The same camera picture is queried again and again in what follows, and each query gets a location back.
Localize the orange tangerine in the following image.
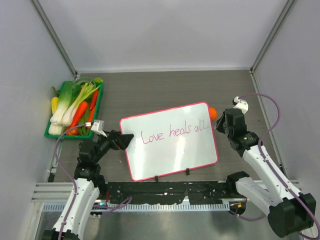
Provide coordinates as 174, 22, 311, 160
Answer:
209, 107, 218, 122

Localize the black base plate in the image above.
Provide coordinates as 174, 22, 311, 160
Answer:
98, 181, 245, 205

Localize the green leaf vegetable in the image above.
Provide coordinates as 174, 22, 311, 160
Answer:
78, 108, 91, 136

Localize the white slotted cable duct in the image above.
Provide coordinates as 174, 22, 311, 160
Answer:
42, 201, 230, 213

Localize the green white bok choy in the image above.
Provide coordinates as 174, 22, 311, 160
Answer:
50, 81, 73, 125

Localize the green plastic tray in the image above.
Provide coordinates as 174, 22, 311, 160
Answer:
44, 77, 104, 140

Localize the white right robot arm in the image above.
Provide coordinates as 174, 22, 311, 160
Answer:
215, 108, 320, 238

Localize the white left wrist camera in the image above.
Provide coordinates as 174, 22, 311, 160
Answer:
85, 119, 107, 137

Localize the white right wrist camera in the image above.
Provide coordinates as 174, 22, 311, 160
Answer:
232, 96, 249, 115

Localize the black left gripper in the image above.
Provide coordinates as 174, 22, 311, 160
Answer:
92, 129, 133, 163

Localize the orange toy carrot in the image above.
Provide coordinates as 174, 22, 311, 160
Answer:
70, 101, 89, 128

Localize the green white leek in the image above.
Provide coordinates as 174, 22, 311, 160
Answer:
61, 83, 97, 127

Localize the red toy chili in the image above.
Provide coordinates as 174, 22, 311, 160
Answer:
86, 90, 99, 123

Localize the black whiteboard stand clip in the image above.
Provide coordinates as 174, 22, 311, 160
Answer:
185, 168, 190, 176

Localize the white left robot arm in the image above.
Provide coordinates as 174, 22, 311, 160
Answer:
41, 130, 134, 240

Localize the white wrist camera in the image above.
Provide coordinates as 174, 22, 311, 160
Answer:
232, 96, 249, 115
85, 119, 107, 137

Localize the yellow toy pepper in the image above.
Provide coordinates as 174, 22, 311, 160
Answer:
51, 96, 59, 115

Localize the pink framed whiteboard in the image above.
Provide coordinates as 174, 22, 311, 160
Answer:
119, 102, 219, 182

